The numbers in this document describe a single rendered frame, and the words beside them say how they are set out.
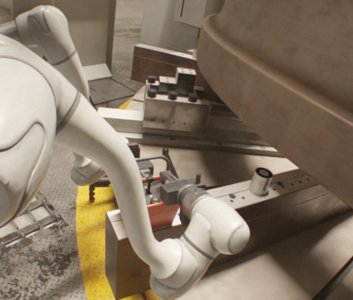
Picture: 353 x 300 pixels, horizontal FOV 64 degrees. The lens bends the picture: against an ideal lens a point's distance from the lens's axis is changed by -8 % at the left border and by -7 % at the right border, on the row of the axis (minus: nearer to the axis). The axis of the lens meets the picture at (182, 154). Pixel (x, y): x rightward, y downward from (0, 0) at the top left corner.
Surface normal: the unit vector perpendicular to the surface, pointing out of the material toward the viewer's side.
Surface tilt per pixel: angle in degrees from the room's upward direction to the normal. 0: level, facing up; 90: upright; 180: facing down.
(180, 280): 75
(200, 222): 55
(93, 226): 0
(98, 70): 37
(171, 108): 90
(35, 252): 0
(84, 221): 0
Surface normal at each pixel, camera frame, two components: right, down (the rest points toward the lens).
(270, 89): -0.89, 0.11
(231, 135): 0.14, 0.26
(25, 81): 0.66, -0.70
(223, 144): 0.16, -0.83
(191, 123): 0.09, 0.55
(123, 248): 0.46, 0.54
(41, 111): 0.91, -0.42
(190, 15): -0.67, 0.30
